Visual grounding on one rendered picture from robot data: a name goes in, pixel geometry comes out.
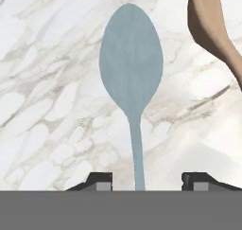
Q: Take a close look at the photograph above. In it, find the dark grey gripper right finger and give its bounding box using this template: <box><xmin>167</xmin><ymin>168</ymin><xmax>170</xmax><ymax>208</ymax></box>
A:
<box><xmin>181</xmin><ymin>171</ymin><xmax>242</xmax><ymax>192</ymax></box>

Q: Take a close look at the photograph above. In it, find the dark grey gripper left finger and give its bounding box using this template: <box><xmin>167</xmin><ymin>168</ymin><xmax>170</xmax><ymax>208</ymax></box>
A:
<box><xmin>65</xmin><ymin>171</ymin><xmax>113</xmax><ymax>192</ymax></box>

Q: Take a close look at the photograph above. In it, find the grey-blue metallic spoon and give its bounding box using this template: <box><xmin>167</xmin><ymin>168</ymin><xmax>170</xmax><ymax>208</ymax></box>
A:
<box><xmin>98</xmin><ymin>3</ymin><xmax>164</xmax><ymax>192</ymax></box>

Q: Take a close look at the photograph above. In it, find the brown wooden utensil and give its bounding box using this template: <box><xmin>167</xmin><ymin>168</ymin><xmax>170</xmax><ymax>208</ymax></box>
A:
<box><xmin>187</xmin><ymin>0</ymin><xmax>242</xmax><ymax>92</ymax></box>

